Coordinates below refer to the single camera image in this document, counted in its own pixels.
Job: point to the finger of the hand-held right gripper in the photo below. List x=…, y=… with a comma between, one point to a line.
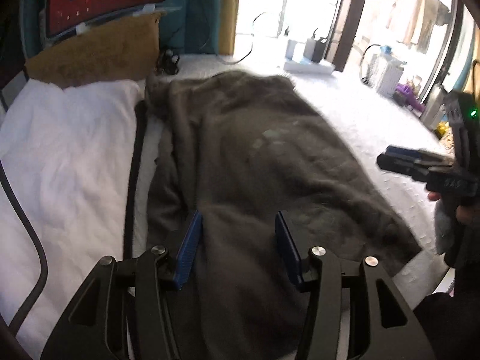
x=401, y=167
x=416, y=155

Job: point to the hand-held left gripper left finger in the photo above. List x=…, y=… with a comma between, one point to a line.
x=189, y=251

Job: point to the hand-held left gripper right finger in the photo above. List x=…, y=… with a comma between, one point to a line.
x=287, y=247

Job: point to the dark brown t-shirt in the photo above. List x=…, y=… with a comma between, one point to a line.
x=243, y=165

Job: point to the person's right hand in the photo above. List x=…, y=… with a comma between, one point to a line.
x=446, y=225

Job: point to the steel tumbler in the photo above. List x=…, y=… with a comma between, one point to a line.
x=433, y=108

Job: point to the purple soft toy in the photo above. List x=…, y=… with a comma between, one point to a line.
x=408, y=95

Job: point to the white perforated basket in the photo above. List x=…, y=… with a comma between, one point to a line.
x=386, y=77

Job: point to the blue plastic item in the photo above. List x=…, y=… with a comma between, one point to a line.
x=386, y=50

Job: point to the hanging dark grey shirt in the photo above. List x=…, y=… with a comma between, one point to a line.
x=433, y=26

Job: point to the white power strip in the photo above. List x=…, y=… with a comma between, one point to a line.
x=307, y=68

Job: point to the hanging beige shirt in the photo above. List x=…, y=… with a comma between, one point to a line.
x=407, y=15

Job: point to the white pillow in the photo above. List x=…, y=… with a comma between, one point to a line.
x=67, y=157

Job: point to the tall white charger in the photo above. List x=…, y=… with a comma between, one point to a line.
x=291, y=50

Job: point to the person's dark clothing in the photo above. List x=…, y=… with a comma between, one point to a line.
x=450, y=330

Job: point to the cardboard box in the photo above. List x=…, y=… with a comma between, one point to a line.
x=93, y=56

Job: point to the tablet with red screen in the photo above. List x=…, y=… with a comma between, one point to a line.
x=105, y=0

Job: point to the dark sliding door frame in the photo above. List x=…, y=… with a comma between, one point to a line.
x=452, y=37

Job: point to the brown window post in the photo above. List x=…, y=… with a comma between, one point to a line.
x=350, y=18

